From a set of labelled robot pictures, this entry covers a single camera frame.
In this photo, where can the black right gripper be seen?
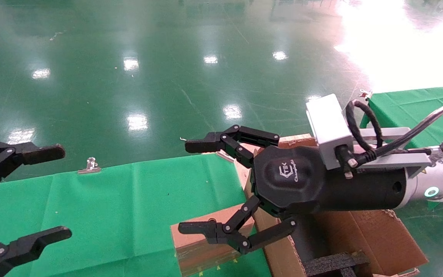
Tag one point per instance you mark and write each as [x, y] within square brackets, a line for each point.
[290, 181]

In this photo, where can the small long cardboard box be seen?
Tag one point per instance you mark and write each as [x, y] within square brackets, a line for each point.
[194, 252]

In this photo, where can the large open cardboard carton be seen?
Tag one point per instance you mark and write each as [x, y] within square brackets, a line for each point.
[379, 238]

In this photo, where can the large green table cloth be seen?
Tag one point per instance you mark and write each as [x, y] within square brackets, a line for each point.
[129, 211]

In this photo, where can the black foam insert block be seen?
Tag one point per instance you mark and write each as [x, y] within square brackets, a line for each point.
[333, 265]

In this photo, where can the green cloth of side table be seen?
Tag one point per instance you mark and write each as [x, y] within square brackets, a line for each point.
[398, 107]

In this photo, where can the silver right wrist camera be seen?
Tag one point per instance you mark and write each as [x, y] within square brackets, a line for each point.
[327, 123]

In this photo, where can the silver camera mount bracket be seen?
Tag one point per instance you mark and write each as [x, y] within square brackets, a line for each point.
[398, 158]

